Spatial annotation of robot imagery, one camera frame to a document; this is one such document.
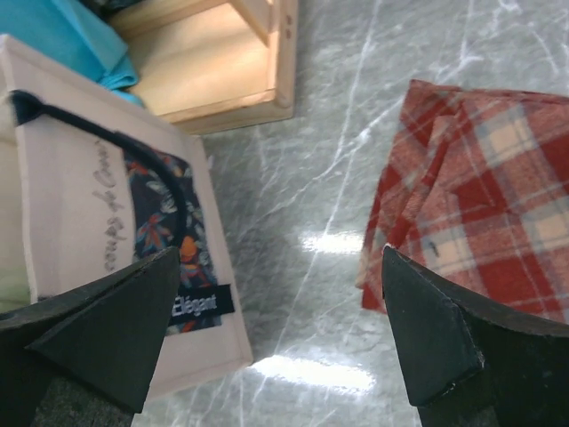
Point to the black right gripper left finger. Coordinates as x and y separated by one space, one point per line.
86 357

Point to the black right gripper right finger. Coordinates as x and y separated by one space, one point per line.
469 361

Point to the beige canvas tote bag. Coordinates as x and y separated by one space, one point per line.
91 184

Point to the red plaid cloth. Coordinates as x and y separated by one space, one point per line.
476 190

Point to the wooden clothes rack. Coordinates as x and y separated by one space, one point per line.
211 66

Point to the turquoise t-shirt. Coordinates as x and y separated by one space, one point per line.
71 34

